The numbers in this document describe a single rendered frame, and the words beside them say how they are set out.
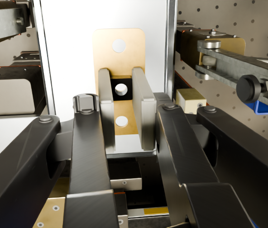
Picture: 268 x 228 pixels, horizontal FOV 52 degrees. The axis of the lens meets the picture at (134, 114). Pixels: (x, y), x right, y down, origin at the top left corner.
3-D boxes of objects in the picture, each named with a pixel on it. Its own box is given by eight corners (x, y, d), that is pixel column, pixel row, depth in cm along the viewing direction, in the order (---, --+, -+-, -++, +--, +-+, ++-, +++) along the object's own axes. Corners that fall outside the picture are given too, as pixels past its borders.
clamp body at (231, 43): (158, 19, 73) (201, 35, 40) (194, 18, 74) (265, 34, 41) (157, 44, 76) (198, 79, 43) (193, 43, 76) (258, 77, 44)
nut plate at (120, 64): (91, 29, 19) (90, 30, 18) (144, 27, 20) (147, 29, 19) (98, 135, 23) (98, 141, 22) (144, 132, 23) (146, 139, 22)
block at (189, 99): (150, 55, 76) (185, 100, 43) (162, 54, 76) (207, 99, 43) (149, 68, 77) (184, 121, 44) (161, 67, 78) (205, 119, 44)
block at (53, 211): (55, 117, 80) (21, 200, 47) (83, 116, 81) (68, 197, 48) (59, 141, 84) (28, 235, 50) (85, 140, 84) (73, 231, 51)
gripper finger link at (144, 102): (141, 99, 14) (156, 99, 14) (131, 67, 20) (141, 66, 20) (141, 152, 15) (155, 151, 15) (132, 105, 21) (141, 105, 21)
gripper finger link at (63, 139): (102, 160, 13) (36, 165, 12) (101, 116, 17) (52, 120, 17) (100, 131, 12) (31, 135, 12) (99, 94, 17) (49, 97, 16)
